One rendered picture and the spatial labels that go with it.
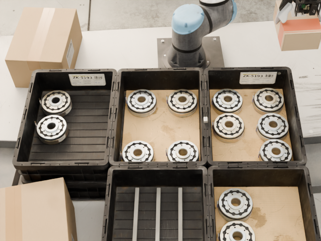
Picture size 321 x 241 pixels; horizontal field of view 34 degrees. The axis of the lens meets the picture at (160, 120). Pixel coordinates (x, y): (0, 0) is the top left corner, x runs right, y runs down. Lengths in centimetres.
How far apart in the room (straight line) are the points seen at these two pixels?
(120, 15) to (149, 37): 119
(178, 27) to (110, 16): 155
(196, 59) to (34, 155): 72
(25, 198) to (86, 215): 25
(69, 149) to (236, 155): 56
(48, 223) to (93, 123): 43
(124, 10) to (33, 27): 140
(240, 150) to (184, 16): 54
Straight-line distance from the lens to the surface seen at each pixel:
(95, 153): 176
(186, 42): 197
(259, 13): 346
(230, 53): 220
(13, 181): 186
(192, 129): 178
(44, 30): 214
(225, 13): 202
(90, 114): 186
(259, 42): 226
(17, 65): 207
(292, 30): 171
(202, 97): 174
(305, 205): 161
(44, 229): 157
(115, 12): 347
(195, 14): 195
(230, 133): 174
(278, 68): 185
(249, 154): 174
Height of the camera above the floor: 227
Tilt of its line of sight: 53 degrees down
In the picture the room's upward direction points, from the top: 4 degrees counter-clockwise
